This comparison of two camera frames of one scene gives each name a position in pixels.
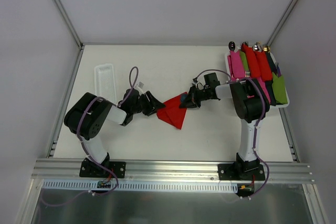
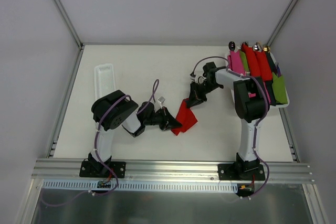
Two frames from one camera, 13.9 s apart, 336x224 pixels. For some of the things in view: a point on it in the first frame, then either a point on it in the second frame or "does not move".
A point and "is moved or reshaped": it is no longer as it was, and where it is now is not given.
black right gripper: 194,97 → 198,91
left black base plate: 91,169 does not move
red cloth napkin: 171,113 is moved or reshaped
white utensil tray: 104,86 does not move
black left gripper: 147,104 → 165,118
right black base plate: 241,170 does not move
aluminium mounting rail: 179,171 does not move
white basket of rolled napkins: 258,63 does not move
